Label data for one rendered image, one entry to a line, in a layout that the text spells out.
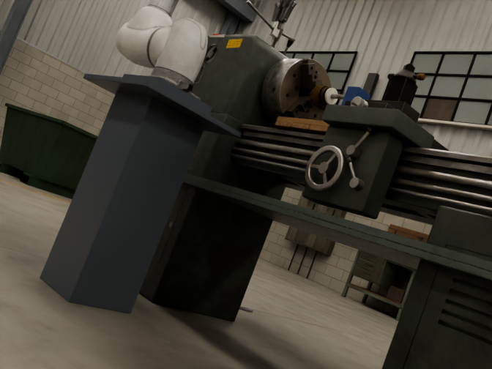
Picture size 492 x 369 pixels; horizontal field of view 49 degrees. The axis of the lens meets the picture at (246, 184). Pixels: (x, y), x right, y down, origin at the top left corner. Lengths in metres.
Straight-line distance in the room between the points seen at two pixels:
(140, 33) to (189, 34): 0.21
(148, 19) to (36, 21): 10.51
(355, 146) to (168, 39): 0.78
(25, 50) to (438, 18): 8.27
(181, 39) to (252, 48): 0.53
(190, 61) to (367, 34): 10.12
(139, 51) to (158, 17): 0.15
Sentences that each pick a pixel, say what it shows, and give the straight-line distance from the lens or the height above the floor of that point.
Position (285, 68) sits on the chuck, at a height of 1.13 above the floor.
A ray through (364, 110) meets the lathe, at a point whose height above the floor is 0.91.
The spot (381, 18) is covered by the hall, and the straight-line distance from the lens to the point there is 12.03.
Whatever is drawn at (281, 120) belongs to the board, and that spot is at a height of 0.89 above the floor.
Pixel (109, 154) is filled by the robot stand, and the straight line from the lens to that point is 1.95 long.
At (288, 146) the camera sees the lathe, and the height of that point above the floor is 0.80.
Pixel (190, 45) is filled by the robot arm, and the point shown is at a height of 0.97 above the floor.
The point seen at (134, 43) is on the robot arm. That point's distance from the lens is 2.14.
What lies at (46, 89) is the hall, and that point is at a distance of 12.64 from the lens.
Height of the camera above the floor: 0.42
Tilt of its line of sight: 5 degrees up
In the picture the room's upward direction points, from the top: 21 degrees clockwise
